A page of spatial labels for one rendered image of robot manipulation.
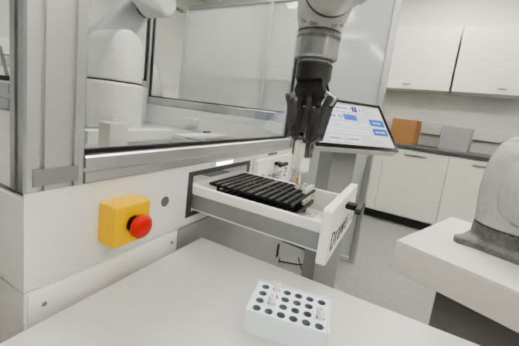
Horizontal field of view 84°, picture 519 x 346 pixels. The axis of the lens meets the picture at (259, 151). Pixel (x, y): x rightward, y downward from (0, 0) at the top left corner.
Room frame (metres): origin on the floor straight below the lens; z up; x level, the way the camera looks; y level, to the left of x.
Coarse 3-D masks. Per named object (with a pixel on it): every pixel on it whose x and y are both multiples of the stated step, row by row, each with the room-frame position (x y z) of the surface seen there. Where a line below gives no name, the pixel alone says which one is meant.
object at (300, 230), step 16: (224, 176) 0.81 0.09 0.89; (192, 192) 0.67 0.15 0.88; (208, 192) 0.65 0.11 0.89; (320, 192) 0.77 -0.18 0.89; (192, 208) 0.66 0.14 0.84; (208, 208) 0.64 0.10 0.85; (224, 208) 0.62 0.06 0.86; (240, 208) 0.61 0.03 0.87; (256, 208) 0.59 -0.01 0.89; (272, 208) 0.58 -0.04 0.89; (320, 208) 0.77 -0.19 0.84; (240, 224) 0.60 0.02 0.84; (256, 224) 0.59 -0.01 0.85; (272, 224) 0.57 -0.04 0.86; (288, 224) 0.55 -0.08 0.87; (304, 224) 0.54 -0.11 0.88; (320, 224) 0.53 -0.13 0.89; (288, 240) 0.55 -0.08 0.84; (304, 240) 0.54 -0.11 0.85
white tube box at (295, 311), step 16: (256, 288) 0.44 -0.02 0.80; (272, 288) 0.45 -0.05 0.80; (288, 288) 0.46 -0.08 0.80; (256, 304) 0.41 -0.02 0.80; (288, 304) 0.42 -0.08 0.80; (304, 304) 0.42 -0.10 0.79; (320, 304) 0.43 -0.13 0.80; (256, 320) 0.39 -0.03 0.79; (272, 320) 0.38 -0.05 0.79; (288, 320) 0.38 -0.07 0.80; (304, 320) 0.39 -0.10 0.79; (272, 336) 0.38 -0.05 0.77; (288, 336) 0.37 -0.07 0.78; (304, 336) 0.37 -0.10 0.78; (320, 336) 0.36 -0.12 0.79
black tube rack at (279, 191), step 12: (216, 180) 0.72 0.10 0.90; (228, 180) 0.74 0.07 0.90; (240, 180) 0.75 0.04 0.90; (252, 180) 0.77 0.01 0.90; (264, 180) 0.79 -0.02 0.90; (276, 180) 0.80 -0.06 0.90; (228, 192) 0.72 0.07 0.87; (240, 192) 0.65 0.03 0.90; (252, 192) 0.65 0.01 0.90; (264, 192) 0.67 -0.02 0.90; (276, 192) 0.69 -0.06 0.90; (288, 192) 0.69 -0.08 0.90; (300, 192) 0.70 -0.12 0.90; (264, 204) 0.67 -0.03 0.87; (276, 204) 0.68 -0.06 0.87; (300, 204) 0.70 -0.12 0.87
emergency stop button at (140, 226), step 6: (138, 216) 0.45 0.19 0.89; (144, 216) 0.46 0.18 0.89; (132, 222) 0.44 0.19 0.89; (138, 222) 0.44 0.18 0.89; (144, 222) 0.45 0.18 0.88; (150, 222) 0.46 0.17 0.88; (132, 228) 0.44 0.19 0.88; (138, 228) 0.44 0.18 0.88; (144, 228) 0.45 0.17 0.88; (150, 228) 0.46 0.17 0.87; (132, 234) 0.44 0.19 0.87; (138, 234) 0.44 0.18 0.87; (144, 234) 0.45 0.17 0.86
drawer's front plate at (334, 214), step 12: (348, 192) 0.65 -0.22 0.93; (336, 204) 0.55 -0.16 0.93; (324, 216) 0.51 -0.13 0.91; (336, 216) 0.54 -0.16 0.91; (348, 216) 0.69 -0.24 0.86; (324, 228) 0.50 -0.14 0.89; (336, 228) 0.56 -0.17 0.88; (324, 240) 0.50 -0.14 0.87; (336, 240) 0.58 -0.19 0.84; (324, 252) 0.50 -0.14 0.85; (324, 264) 0.50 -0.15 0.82
